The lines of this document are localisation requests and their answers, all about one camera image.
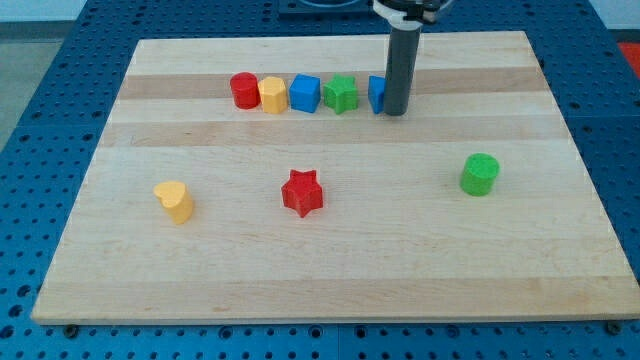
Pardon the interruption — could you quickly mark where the green cylinder block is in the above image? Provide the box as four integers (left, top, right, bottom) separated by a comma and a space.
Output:
460, 153, 500, 196

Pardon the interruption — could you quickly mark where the yellow hexagon block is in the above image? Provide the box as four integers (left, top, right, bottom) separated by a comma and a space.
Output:
258, 76, 288, 114

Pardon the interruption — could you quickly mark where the red star block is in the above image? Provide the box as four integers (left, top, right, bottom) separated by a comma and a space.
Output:
281, 169, 324, 218

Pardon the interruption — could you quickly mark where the blue cube block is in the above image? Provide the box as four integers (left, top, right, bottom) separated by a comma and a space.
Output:
289, 74, 321, 113

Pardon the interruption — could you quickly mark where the blue block behind rod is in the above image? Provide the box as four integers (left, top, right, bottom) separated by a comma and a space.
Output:
368, 75, 386, 114

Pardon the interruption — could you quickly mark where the yellow heart block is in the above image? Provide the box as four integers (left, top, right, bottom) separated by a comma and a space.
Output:
153, 181, 195, 225

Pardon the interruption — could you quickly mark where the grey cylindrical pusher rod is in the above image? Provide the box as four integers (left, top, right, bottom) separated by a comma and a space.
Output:
384, 27, 421, 116

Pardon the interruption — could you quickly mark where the red cylinder block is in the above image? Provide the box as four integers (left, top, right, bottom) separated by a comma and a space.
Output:
230, 72, 261, 109

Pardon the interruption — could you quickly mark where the wooden board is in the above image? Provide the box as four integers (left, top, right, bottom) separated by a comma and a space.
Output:
32, 31, 639, 325

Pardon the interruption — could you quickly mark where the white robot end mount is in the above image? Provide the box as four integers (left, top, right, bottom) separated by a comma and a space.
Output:
373, 0, 454, 25

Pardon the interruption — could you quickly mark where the green star block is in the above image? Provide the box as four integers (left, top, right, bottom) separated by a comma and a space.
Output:
323, 74, 359, 114

